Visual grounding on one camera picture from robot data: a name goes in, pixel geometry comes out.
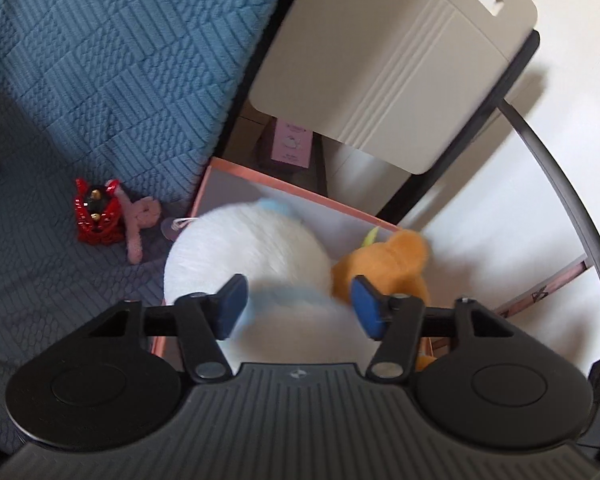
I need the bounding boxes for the white chair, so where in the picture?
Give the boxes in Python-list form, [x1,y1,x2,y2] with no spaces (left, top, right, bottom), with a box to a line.
[249,0,539,176]

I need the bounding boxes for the brown teddy bear plush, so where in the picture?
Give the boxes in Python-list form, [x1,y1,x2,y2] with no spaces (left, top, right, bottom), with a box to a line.
[330,227,437,372]

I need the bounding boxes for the pink carton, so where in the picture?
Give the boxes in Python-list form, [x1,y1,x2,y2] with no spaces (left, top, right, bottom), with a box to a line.
[270,118,314,170]

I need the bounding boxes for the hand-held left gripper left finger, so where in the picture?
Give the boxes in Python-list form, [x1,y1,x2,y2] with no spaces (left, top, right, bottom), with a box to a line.
[87,273,249,384]

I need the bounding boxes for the red beaded toy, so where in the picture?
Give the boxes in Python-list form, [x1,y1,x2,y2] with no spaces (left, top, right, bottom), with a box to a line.
[73,177,124,245]

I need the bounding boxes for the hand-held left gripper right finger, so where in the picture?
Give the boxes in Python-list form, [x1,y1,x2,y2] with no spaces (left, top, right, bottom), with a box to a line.
[350,274,516,384]

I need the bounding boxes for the clear suction cup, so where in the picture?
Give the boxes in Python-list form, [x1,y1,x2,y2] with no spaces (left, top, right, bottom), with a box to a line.
[160,215,199,240]

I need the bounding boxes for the blue textured cushion cover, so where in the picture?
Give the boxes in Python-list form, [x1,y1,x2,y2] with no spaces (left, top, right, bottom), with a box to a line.
[0,0,312,456]

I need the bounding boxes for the pink plush toy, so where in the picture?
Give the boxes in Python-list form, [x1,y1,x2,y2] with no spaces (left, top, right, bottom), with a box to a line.
[114,189,162,265]

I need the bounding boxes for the white and blue plush doll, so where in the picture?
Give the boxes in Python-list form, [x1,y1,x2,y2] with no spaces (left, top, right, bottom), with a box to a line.
[163,197,381,369]

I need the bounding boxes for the curved dark metal tube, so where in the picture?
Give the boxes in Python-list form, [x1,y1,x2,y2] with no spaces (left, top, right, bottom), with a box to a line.
[499,97,600,322]

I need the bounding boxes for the pink cardboard box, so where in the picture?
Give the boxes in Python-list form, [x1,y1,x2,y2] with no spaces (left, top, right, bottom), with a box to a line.
[152,156,437,361]

